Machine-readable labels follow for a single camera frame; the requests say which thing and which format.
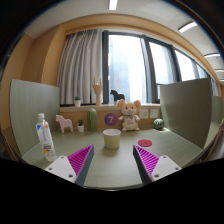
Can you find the left green partition panel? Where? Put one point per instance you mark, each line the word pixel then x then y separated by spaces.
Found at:
pixel 26 100

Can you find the plush mouse toy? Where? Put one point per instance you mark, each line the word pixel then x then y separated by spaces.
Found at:
pixel 129 115

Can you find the tall green ceramic cactus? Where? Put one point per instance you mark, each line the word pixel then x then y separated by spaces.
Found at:
pixel 92 119

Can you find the small potted plant on ledge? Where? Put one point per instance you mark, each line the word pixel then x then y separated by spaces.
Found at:
pixel 77 101

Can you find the pale yellow paper cup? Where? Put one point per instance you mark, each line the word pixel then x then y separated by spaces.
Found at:
pixel 111 138

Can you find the white wall socket right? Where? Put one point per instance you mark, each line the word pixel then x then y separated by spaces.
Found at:
pixel 154 113

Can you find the green partition panel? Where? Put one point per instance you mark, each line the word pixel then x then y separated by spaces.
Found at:
pixel 26 100
pixel 187 109

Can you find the white wall socket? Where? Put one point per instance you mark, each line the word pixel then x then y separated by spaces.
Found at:
pixel 143 113
pixel 154 113

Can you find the white wall socket left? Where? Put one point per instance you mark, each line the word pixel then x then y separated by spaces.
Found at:
pixel 143 113

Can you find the red round coaster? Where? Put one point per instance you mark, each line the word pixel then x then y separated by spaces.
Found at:
pixel 144 143

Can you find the grey window curtain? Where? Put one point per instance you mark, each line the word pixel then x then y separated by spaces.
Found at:
pixel 80 67

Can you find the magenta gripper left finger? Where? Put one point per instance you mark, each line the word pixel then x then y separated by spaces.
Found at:
pixel 73 168

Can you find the small potted plant on table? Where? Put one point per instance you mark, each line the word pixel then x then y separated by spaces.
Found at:
pixel 80 125

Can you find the pink wooden horse figure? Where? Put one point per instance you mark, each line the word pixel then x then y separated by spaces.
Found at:
pixel 64 123

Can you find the purple number seven disc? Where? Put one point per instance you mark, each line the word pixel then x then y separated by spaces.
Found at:
pixel 111 119

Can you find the right green partition panel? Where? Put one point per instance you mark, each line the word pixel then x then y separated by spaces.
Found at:
pixel 187 109

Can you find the clear plastic water bottle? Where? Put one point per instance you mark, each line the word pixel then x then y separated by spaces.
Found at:
pixel 45 138

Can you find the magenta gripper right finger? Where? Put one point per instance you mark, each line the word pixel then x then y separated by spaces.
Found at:
pixel 152 167

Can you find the round green ceramic cactus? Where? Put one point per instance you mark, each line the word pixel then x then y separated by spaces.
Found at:
pixel 158 124

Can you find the wooden hand sculpture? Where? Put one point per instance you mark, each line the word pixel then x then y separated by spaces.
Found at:
pixel 97 90

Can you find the black horse figure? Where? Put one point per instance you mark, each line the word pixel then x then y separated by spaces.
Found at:
pixel 117 96

